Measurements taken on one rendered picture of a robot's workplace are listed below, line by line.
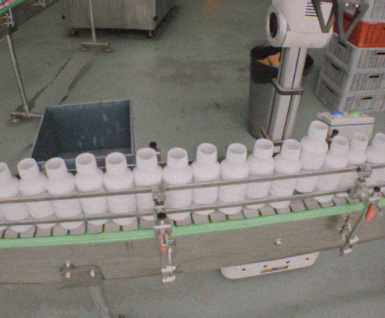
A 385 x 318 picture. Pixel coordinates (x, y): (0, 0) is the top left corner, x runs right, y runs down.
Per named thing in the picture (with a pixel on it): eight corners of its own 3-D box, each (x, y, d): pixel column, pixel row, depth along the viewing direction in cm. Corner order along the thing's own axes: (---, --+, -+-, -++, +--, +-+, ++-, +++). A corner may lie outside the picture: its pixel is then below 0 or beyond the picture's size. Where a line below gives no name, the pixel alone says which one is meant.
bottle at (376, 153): (352, 197, 80) (376, 144, 69) (345, 181, 85) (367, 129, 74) (374, 197, 80) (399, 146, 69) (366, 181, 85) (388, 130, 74)
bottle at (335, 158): (336, 194, 81) (358, 141, 70) (326, 207, 78) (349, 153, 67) (314, 182, 84) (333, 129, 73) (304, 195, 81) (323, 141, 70)
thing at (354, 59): (350, 73, 261) (357, 48, 247) (323, 51, 291) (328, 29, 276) (399, 70, 275) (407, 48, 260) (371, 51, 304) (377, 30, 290)
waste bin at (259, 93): (249, 150, 252) (261, 70, 211) (234, 116, 286) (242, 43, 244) (305, 145, 258) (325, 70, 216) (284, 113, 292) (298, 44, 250)
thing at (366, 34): (357, 48, 247) (364, 21, 233) (328, 29, 277) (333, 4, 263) (407, 48, 260) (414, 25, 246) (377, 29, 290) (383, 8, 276)
